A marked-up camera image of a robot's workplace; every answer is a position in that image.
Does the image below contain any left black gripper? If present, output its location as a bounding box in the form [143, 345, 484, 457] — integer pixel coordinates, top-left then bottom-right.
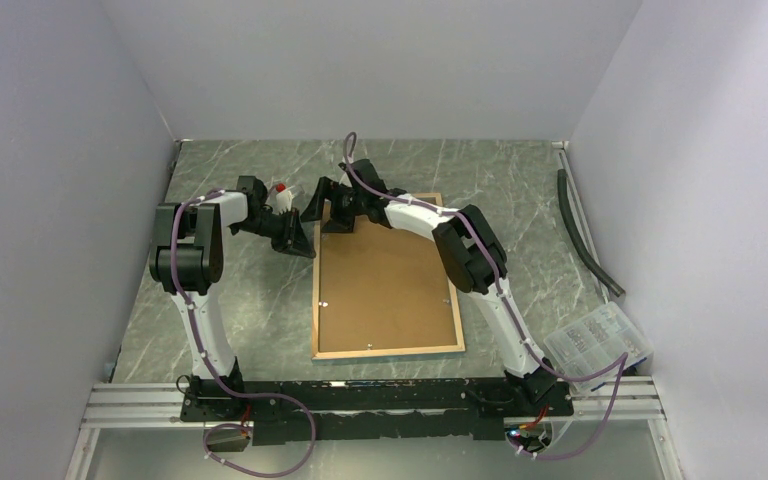
[233, 208, 316, 260]

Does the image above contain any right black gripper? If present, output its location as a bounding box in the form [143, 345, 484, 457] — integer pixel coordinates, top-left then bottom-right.
[302, 178, 368, 234]

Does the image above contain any blue wooden picture frame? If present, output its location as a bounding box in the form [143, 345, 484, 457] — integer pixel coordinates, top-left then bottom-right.
[311, 192, 467, 361]

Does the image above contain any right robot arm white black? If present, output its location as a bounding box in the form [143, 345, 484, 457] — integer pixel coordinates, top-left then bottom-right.
[300, 159, 557, 415]

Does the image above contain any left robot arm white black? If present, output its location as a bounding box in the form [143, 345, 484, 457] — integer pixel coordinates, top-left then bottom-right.
[148, 176, 315, 420]

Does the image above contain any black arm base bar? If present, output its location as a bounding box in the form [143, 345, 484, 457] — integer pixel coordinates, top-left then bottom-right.
[182, 377, 573, 446]

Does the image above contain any clear plastic screw box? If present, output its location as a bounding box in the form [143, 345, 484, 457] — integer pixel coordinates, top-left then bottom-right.
[545, 302, 654, 378]

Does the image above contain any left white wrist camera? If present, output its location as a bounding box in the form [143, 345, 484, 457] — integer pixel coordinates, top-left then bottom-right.
[271, 183, 304, 214]

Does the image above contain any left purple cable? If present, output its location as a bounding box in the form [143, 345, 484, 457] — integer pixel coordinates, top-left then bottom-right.
[168, 192, 319, 478]

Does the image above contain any black corrugated hose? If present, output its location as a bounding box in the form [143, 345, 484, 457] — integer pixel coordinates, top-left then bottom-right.
[556, 168, 626, 298]

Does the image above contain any aluminium extrusion rail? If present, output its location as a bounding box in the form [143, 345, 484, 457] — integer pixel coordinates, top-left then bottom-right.
[80, 376, 667, 429]

